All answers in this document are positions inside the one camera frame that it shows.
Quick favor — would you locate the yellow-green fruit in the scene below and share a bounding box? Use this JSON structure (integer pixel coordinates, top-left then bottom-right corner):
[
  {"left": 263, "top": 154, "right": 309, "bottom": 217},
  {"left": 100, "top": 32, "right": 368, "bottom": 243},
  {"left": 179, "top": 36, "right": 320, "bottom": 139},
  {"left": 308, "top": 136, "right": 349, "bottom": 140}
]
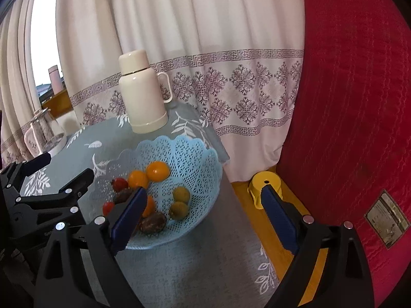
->
[
  {"left": 169, "top": 202, "right": 190, "bottom": 220},
  {"left": 173, "top": 186, "right": 191, "bottom": 204}
]

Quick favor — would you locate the dark passion fruit back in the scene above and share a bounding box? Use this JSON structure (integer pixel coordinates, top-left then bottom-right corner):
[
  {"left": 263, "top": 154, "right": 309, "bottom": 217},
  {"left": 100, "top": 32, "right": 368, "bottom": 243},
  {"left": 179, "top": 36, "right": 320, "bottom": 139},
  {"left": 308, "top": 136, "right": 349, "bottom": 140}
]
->
[{"left": 113, "top": 188, "right": 134, "bottom": 204}]

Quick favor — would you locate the red tomato back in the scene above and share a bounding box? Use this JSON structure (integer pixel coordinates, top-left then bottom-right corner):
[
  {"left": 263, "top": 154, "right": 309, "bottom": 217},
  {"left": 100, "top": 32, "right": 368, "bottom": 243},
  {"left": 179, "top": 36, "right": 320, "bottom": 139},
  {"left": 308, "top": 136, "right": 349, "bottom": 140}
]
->
[{"left": 111, "top": 177, "right": 129, "bottom": 193}]

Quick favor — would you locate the dark passion fruit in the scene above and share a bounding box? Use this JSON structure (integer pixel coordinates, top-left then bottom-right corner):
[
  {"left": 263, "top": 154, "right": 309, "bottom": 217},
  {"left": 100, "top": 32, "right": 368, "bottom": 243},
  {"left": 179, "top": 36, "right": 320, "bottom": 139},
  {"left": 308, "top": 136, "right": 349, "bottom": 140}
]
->
[
  {"left": 139, "top": 212, "right": 167, "bottom": 235},
  {"left": 113, "top": 188, "right": 134, "bottom": 204}
]

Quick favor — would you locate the glass kettle white handle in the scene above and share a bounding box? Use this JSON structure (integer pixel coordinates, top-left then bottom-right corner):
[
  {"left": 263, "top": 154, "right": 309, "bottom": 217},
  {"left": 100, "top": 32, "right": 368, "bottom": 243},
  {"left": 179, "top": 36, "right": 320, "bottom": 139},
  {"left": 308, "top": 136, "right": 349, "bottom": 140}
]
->
[{"left": 24, "top": 108, "right": 67, "bottom": 157}]

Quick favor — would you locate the white patterned curtain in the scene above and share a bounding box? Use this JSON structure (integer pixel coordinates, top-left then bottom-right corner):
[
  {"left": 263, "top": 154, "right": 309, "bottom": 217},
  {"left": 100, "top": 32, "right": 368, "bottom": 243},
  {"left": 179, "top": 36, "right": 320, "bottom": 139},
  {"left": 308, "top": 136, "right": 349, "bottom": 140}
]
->
[{"left": 1, "top": 0, "right": 305, "bottom": 181}]

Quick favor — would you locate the red tomato front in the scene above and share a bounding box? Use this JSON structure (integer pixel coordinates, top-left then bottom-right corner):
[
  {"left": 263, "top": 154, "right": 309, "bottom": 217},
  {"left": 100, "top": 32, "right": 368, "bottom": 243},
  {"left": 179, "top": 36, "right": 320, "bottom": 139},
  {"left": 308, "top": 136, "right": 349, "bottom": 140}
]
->
[{"left": 102, "top": 201, "right": 115, "bottom": 216}]

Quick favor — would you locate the dark passion fruit front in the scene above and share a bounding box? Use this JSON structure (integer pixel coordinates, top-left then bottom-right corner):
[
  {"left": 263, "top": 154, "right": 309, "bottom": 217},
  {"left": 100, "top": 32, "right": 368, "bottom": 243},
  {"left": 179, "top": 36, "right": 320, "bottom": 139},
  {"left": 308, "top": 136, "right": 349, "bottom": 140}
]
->
[{"left": 139, "top": 212, "right": 167, "bottom": 235}]

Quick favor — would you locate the sofa label tag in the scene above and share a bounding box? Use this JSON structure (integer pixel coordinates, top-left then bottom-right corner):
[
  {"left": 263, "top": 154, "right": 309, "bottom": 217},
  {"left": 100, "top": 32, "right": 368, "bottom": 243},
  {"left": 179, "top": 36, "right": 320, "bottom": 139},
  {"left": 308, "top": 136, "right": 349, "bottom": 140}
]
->
[{"left": 365, "top": 189, "right": 410, "bottom": 249}]

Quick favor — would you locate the light blue lace basket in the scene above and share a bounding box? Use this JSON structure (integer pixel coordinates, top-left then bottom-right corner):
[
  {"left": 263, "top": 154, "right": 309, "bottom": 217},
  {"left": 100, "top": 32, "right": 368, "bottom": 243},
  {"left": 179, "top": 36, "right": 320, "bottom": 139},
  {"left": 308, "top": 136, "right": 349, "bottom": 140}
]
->
[{"left": 79, "top": 136, "right": 222, "bottom": 250}]

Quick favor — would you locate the pink bottle on sill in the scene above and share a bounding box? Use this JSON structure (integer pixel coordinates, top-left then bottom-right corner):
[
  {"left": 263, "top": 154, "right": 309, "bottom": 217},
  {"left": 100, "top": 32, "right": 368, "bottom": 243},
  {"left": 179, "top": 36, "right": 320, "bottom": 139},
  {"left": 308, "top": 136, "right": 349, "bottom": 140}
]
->
[{"left": 48, "top": 65, "right": 64, "bottom": 95}]

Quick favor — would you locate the red tomato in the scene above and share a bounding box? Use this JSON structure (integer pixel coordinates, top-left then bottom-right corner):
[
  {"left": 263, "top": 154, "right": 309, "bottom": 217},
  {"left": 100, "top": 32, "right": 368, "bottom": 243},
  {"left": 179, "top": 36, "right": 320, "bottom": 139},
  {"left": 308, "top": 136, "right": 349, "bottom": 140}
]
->
[
  {"left": 111, "top": 177, "right": 129, "bottom": 193},
  {"left": 102, "top": 201, "right": 115, "bottom": 216}
]

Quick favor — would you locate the large orange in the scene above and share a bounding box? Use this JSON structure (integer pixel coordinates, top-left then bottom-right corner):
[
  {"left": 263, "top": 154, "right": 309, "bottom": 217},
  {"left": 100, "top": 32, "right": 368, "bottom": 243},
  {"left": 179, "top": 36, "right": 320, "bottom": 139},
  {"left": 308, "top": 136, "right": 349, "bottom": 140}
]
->
[
  {"left": 142, "top": 195, "right": 156, "bottom": 218},
  {"left": 127, "top": 170, "right": 149, "bottom": 189}
]

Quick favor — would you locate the red quilted sofa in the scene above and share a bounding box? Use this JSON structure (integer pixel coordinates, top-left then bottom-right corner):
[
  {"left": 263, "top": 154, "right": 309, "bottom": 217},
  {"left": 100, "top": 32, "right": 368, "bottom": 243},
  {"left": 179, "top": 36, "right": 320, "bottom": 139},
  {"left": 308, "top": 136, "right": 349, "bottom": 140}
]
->
[{"left": 277, "top": 0, "right": 410, "bottom": 304}]

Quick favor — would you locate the cream thermos flask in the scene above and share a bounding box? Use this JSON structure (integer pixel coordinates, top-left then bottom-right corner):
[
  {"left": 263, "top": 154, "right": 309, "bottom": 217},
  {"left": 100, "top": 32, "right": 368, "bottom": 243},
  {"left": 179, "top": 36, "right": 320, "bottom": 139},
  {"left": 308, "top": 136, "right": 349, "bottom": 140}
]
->
[{"left": 118, "top": 49, "right": 173, "bottom": 134}]

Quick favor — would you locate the wooden window sill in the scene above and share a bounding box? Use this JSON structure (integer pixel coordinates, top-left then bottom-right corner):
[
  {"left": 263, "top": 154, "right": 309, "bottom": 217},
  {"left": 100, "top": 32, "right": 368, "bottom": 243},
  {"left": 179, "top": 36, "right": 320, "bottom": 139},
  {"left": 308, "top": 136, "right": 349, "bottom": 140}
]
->
[{"left": 42, "top": 90, "right": 73, "bottom": 118}]

